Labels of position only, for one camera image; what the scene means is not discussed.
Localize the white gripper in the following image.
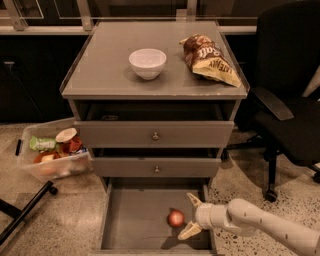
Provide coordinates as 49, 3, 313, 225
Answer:
178, 192, 230, 240

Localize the red apple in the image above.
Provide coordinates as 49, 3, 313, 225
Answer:
167, 209, 185, 228

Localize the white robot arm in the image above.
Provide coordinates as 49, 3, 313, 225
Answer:
179, 68, 320, 256

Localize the grey open bottom drawer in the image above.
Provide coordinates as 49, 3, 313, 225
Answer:
92, 178, 217, 256

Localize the grey drawer cabinet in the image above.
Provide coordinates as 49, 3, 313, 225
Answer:
61, 22, 248, 183

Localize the grey middle drawer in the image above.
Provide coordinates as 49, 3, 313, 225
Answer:
92, 148, 221, 178

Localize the grey top drawer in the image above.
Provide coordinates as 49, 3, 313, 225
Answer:
74, 120, 234, 148

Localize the black office chair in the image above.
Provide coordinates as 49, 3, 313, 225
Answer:
235, 0, 320, 202

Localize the red cup in bin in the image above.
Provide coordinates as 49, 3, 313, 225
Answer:
69, 136, 82, 152

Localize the white small bowl in bin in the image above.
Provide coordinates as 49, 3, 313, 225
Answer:
55, 127, 77, 143

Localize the clear plastic storage bin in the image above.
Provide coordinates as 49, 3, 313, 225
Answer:
17, 118, 93, 182

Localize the white ceramic bowl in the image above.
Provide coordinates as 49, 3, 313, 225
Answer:
129, 48, 167, 80

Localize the brown yellow chip bag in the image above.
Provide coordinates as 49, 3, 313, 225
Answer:
179, 34, 241, 88

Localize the green snack packet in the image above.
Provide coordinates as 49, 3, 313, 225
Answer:
29, 136, 56, 151

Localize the black wheeled stand leg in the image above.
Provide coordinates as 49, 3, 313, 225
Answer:
0, 181, 58, 245

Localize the metal railing frame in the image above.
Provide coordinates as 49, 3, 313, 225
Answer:
0, 0, 258, 35

